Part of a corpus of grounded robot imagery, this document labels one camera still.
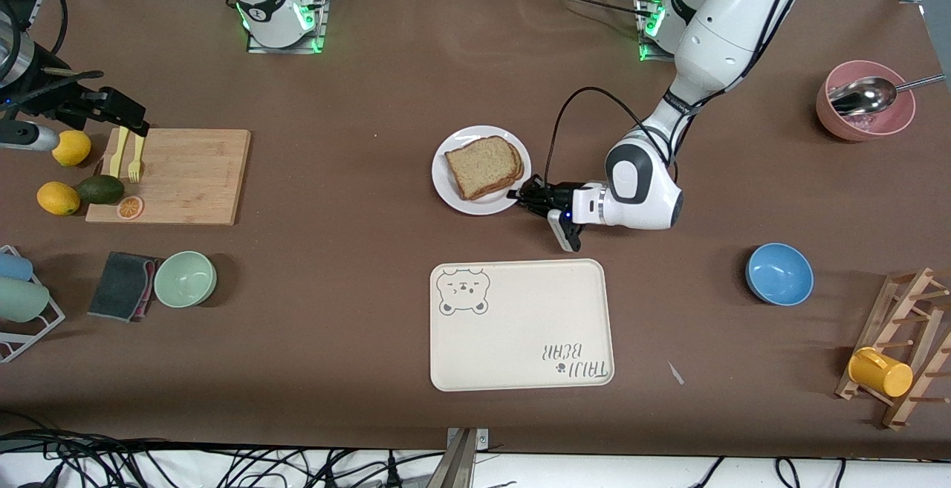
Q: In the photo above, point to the light blue cup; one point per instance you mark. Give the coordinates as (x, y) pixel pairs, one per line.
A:
(13, 267)

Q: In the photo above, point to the orange fruit slice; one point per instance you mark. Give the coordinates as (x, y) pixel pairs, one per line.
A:
(130, 208)

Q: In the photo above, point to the yellow plastic fork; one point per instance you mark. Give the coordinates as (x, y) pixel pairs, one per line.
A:
(136, 161)

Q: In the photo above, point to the white round plate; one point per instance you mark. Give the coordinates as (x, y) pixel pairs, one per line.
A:
(446, 183)

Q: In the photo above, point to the wooden mug rack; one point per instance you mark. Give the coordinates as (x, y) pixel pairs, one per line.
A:
(925, 369)

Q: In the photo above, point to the pale green bowl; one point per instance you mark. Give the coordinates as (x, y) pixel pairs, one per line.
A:
(185, 280)

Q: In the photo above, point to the blue bowl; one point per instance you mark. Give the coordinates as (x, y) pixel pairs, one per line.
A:
(779, 274)

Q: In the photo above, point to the yellow mug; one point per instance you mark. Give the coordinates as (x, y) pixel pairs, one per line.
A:
(880, 373)

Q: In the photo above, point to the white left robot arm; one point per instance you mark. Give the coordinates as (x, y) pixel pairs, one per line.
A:
(728, 20)

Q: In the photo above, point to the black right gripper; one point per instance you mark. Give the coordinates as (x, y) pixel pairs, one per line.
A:
(46, 92)

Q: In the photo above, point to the pink bowl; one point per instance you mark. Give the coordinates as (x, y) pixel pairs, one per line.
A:
(862, 130)

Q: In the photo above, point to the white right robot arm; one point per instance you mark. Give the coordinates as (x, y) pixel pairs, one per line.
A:
(276, 9)

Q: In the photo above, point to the plain brown toast slice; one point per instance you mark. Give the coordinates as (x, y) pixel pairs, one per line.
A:
(481, 165)

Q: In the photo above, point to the pale green cup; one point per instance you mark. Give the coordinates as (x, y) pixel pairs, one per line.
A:
(21, 300)

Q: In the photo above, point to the yellow lemon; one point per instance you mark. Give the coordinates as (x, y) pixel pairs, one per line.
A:
(74, 150)
(58, 199)

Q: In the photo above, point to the cream bear print tray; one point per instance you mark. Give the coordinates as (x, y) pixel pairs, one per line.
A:
(520, 332)

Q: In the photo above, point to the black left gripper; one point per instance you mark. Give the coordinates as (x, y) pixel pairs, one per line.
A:
(559, 194)

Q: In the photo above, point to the metal table clamp bracket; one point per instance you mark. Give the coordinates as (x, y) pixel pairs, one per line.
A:
(462, 462)

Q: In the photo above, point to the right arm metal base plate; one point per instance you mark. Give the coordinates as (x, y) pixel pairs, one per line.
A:
(321, 27)

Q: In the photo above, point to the small grey tape scrap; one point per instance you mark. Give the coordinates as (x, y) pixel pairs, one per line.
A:
(675, 373)

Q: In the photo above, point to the metal ladle spoon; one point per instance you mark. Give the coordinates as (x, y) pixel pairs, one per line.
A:
(865, 96)

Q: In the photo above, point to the dark green avocado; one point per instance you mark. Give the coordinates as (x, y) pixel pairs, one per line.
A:
(101, 190)

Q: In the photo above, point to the toast slice under egg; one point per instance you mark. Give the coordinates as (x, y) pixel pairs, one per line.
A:
(518, 174)

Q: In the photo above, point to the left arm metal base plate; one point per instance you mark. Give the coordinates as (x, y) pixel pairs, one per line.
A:
(648, 27)

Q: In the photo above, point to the yellow plastic knife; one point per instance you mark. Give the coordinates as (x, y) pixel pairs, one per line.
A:
(117, 157)

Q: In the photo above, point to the wooden cutting board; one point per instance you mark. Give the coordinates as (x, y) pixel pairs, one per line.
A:
(186, 176)

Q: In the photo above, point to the dark grey sponge cloth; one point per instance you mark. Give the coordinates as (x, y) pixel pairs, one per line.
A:
(119, 286)

